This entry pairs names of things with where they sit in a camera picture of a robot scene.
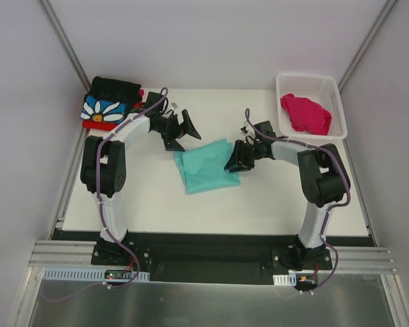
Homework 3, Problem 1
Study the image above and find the white cable duct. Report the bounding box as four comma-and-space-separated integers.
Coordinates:
44, 268, 150, 283
273, 274, 297, 287

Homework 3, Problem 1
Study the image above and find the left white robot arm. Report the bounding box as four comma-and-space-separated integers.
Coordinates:
80, 87, 201, 265

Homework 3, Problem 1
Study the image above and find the right aluminium frame post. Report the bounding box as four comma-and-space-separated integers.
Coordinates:
338, 0, 399, 93

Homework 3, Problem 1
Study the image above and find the aluminium frame post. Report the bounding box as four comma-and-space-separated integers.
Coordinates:
338, 0, 399, 93
37, 0, 91, 91

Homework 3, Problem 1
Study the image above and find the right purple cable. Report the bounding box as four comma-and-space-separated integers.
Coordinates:
244, 108, 354, 299

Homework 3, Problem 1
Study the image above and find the purple cable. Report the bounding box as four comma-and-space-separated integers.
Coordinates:
244, 108, 354, 299
42, 87, 170, 302

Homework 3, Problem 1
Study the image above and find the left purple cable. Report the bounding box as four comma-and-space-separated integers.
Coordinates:
42, 87, 170, 302

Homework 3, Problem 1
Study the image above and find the red folded t shirt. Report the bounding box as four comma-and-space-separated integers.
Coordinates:
80, 98, 127, 131

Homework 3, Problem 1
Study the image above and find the left white cable duct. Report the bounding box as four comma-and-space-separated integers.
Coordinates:
44, 268, 150, 283

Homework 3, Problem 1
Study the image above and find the magenta t shirt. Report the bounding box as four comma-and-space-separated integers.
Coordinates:
280, 93, 332, 136

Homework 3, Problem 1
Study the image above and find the left aluminium frame post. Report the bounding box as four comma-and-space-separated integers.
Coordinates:
37, 0, 91, 91

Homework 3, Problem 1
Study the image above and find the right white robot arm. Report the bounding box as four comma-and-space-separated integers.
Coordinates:
224, 121, 350, 271

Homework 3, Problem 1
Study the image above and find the pink folded t shirt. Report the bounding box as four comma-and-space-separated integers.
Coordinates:
138, 89, 145, 102

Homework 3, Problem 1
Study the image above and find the teal t shirt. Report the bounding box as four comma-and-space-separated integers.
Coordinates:
174, 139, 241, 195

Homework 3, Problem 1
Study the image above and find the white plastic basket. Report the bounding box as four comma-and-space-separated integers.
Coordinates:
275, 72, 348, 140

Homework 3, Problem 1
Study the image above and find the right white cable duct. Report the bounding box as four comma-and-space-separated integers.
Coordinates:
273, 274, 297, 287

